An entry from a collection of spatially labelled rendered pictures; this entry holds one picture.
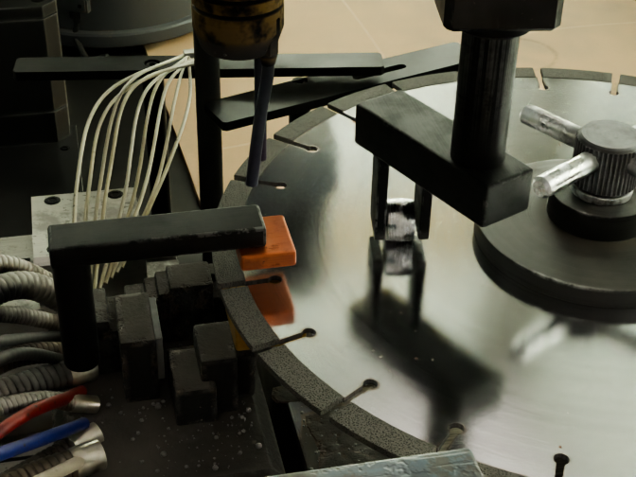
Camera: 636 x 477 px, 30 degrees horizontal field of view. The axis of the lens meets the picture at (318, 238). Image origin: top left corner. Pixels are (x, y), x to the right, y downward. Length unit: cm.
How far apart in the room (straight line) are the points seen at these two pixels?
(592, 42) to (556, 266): 74
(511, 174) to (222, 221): 12
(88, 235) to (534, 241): 19
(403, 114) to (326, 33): 71
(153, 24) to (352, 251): 68
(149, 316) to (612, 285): 21
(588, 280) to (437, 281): 6
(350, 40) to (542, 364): 76
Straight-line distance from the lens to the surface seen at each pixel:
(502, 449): 45
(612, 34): 127
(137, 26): 118
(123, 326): 55
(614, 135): 54
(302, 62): 75
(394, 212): 53
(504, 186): 47
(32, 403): 52
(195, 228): 50
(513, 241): 54
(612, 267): 53
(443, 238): 55
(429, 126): 51
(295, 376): 47
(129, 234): 50
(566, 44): 124
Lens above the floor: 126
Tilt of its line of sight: 34 degrees down
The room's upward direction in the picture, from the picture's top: 1 degrees clockwise
